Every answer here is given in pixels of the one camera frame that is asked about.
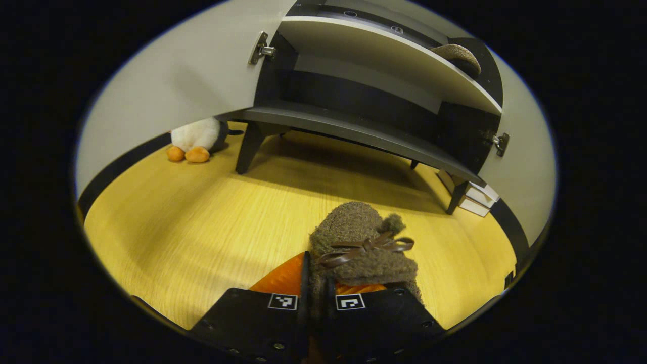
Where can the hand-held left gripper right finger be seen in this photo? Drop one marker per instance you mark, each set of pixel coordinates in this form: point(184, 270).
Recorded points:
point(384, 318)

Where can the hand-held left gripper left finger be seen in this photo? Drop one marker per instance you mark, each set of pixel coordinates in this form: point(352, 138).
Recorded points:
point(252, 323)

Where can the brown fuzzy shoe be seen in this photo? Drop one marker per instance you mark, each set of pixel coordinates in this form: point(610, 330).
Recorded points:
point(457, 55)
point(354, 227)

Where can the white shoe cabinet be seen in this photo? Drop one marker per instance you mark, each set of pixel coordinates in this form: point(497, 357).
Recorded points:
point(379, 55)

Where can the metal door hinge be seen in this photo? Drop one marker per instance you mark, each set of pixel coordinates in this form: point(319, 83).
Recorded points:
point(501, 144)
point(260, 49)

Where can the white book with photo cover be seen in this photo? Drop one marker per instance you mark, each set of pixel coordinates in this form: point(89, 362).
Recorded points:
point(488, 192)

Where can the penguin plush toy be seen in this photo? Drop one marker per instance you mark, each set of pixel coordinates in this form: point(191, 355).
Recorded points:
point(194, 134)

